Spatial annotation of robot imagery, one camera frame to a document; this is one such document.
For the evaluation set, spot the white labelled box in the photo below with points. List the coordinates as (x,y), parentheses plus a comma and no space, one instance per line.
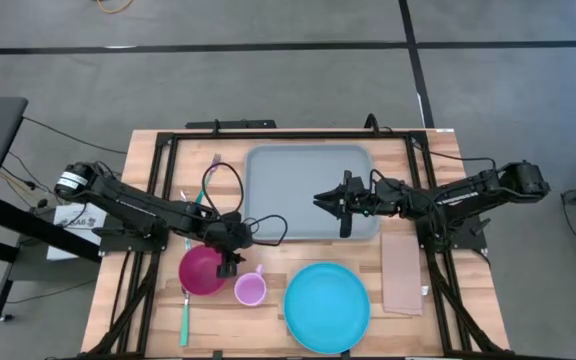
(75,220)

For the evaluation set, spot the purple plastic cup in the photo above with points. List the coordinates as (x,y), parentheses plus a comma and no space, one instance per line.
(249,290)

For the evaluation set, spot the blue plastic plate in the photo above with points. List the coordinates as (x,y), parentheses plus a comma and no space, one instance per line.
(325,310)

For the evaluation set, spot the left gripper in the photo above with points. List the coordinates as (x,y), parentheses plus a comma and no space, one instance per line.
(228,234)

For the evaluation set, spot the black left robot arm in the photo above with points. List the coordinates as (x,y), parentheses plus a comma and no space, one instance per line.
(133,205)

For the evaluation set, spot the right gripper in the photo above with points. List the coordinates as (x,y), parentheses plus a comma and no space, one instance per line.
(355,197)

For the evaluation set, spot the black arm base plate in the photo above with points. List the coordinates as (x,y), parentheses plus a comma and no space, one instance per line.
(473,240)
(118,242)

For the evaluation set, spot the black aluminium table frame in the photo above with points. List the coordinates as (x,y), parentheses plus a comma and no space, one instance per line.
(288,135)

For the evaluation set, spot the gray plastic tray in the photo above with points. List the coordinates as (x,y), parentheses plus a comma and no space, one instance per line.
(288,190)

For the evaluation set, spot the brown paper napkin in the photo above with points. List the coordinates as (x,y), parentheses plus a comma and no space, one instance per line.
(401,280)

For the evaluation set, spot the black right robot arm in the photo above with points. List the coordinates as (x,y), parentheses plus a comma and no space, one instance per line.
(468,195)

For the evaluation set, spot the magenta plastic bowl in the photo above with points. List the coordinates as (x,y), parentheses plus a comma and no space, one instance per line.
(198,272)

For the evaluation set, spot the black power strip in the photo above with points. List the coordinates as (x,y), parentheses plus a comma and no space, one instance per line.
(233,124)

